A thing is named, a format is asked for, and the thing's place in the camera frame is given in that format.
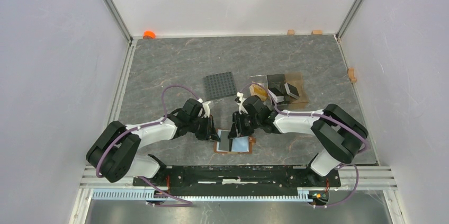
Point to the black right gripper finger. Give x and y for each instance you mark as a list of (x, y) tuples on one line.
[(245, 128), (233, 133)]

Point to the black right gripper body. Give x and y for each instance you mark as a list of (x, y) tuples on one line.
[(255, 119)]

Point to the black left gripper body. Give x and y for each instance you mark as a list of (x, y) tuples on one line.
[(203, 130)]

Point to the brown leather card holder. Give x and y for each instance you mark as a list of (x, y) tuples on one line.
[(240, 145)]

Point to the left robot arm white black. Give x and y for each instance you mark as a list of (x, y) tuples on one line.
[(114, 153)]

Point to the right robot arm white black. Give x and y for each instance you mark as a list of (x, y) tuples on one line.
[(341, 136)]

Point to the gold credit card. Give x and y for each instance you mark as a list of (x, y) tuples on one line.
[(256, 90)]

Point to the black credit card stack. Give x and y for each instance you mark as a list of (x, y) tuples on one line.
[(276, 86)]

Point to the dark grey studded baseplate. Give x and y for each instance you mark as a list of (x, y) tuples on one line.
[(219, 85)]

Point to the curved wooden piece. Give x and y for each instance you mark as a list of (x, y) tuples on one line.
[(351, 75)]

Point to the orange round cap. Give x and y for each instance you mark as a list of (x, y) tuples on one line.
[(148, 35)]

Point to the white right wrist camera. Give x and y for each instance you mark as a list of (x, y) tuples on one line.
[(239, 101)]

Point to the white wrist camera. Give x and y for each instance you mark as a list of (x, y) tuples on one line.
[(206, 108), (239, 101)]

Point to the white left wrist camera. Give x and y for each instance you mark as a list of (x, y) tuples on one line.
[(206, 108)]

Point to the white slotted cable duct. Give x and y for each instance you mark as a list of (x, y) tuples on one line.
[(148, 194)]

